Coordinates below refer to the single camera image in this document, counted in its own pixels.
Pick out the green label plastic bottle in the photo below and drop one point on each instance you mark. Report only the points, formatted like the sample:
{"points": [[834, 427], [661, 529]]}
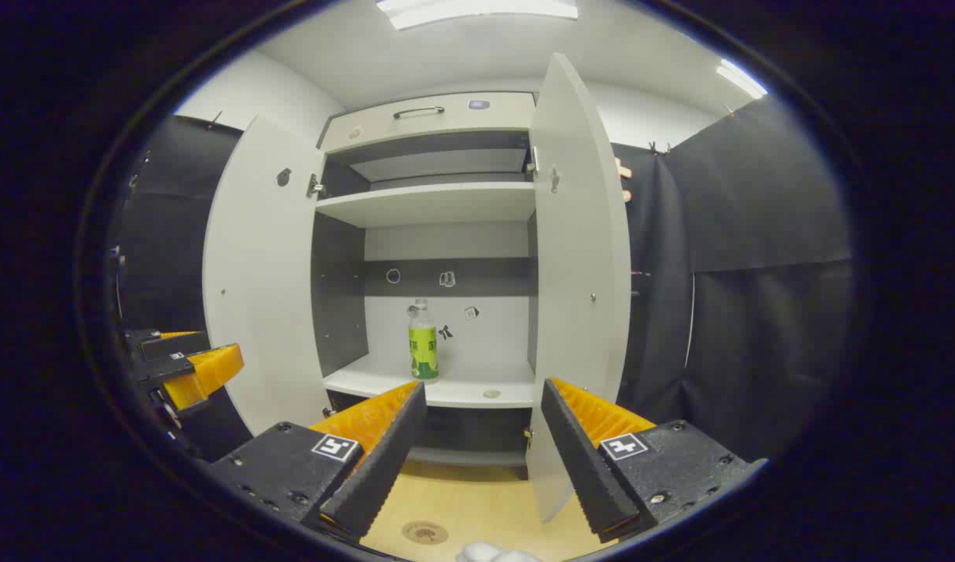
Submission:
{"points": [[424, 343]]}

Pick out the white cabinet shelf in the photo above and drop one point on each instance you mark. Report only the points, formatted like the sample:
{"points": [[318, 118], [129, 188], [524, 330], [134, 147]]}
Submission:
{"points": [[368, 382], [431, 204]]}

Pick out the light grey cabinet door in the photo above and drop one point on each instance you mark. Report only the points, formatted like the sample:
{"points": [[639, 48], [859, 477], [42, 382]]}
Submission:
{"points": [[579, 257], [259, 273]]}

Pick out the grey cabinet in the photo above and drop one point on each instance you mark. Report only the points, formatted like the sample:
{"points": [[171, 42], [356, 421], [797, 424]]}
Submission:
{"points": [[446, 242]]}

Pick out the grey cabinet drawer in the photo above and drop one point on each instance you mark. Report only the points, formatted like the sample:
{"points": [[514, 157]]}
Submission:
{"points": [[446, 129]]}

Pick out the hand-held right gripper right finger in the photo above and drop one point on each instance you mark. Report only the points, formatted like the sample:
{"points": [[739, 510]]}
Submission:
{"points": [[583, 460]]}

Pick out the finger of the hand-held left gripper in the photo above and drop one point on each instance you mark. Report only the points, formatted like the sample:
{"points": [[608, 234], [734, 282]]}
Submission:
{"points": [[165, 368], [173, 345]]}

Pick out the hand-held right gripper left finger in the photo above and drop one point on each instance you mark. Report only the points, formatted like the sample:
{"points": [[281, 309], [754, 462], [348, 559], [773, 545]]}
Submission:
{"points": [[384, 460]]}

